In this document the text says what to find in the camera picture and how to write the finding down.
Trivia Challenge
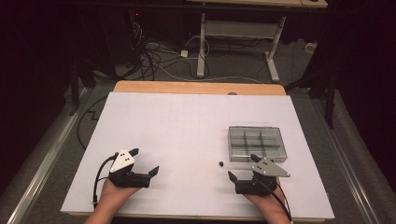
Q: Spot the clear plastic compartment box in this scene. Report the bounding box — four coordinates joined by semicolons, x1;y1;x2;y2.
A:
227;125;288;163

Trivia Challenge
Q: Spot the light wooden desk top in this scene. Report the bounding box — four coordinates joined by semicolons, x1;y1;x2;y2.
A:
186;0;329;8

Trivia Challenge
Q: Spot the dark device with red light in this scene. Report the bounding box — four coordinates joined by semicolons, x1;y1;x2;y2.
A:
124;8;148;63

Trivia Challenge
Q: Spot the person's left hand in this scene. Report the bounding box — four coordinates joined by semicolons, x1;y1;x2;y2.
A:
97;179;142;215

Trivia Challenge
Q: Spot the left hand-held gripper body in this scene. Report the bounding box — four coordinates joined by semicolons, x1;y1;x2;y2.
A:
107;148;152;189

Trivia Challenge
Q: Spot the metal floor rail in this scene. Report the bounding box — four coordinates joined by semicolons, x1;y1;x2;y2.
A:
6;88;90;224
311;99;379;224

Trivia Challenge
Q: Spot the wooden table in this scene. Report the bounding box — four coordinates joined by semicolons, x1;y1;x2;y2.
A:
66;79;329;223

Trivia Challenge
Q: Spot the tangle of black cables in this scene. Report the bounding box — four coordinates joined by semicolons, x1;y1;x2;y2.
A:
129;21;200;82

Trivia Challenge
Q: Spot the white metal desk frame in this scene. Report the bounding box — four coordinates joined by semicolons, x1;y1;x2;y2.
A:
196;12;289;83

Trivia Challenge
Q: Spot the black floor cable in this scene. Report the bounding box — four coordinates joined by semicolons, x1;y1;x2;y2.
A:
76;96;108;150

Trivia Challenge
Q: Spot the long white floor cable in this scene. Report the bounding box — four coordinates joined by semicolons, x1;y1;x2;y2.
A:
146;35;262;84

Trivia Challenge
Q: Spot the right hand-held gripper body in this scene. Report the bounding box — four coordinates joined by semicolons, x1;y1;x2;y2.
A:
234;157;291;198

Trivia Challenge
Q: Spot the black metal stand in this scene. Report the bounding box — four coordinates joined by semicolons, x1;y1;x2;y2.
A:
68;55;97;116
284;62;339;130

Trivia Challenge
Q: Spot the white table board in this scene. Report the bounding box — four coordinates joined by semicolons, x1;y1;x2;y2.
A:
60;91;335;220

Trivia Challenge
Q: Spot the person's right hand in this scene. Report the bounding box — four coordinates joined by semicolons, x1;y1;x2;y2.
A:
244;178;291;217

